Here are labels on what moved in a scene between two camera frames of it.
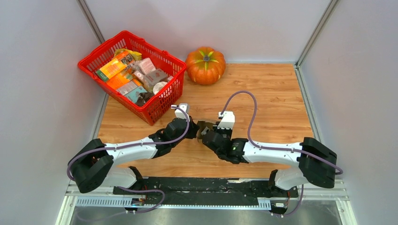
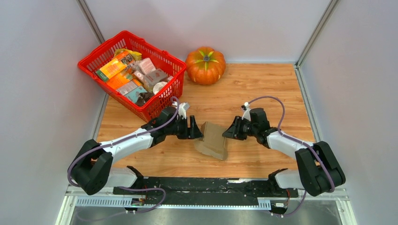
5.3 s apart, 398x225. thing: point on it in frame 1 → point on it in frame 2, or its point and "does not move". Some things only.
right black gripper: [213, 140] → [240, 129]
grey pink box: [155, 77] does not move
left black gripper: [193, 129] does not move
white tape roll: [158, 86] does not move
